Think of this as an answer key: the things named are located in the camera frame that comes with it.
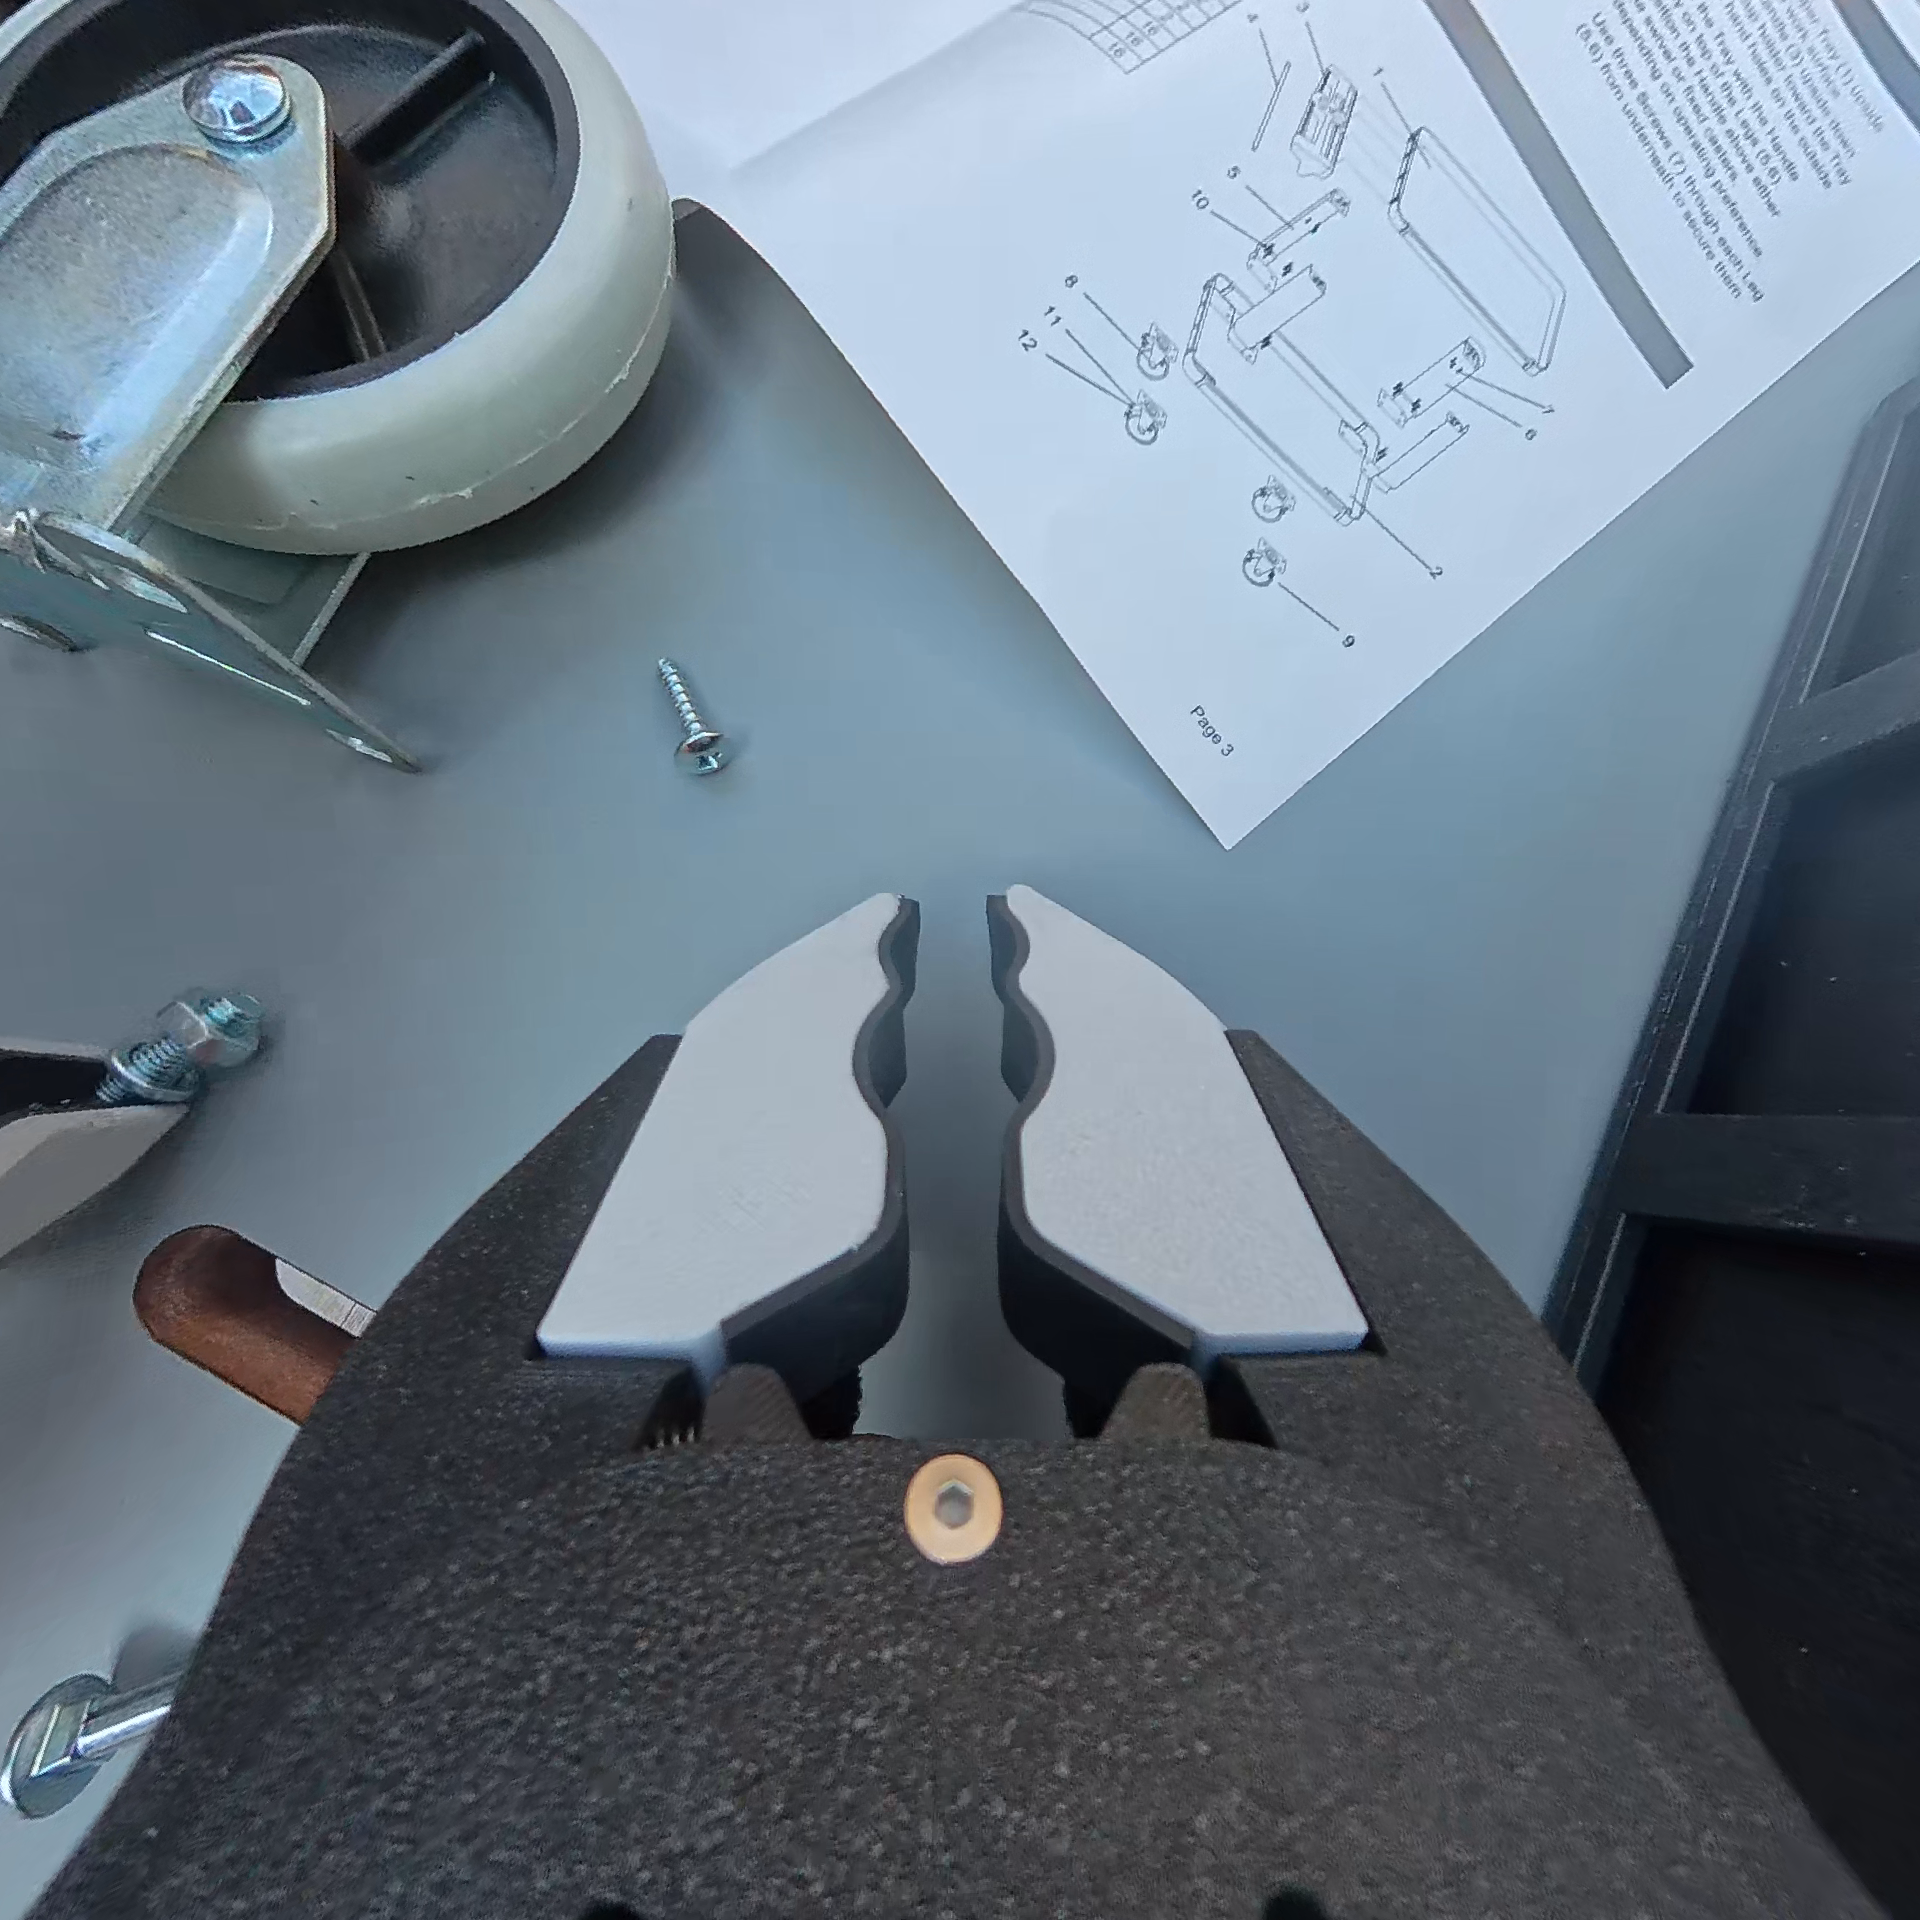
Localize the small silver screw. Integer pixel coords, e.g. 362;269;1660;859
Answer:
653;656;732;779

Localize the grey desk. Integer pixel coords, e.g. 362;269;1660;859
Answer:
0;193;1920;1912

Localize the grey caster wheel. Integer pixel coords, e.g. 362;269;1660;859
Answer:
0;0;681;776
0;990;269;1263

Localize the brown wooden handle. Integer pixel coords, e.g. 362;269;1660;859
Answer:
133;1224;379;1425

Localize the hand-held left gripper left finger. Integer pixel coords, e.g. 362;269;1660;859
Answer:
533;894;924;1376

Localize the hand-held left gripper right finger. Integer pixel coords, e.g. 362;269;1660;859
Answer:
984;881;1373;1369

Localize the white instruction manual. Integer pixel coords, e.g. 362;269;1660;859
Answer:
555;0;1920;853

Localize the silver carriage bolt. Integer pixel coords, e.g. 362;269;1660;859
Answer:
0;1664;186;1822

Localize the black plastic tray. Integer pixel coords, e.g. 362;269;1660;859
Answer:
1544;374;1920;1920

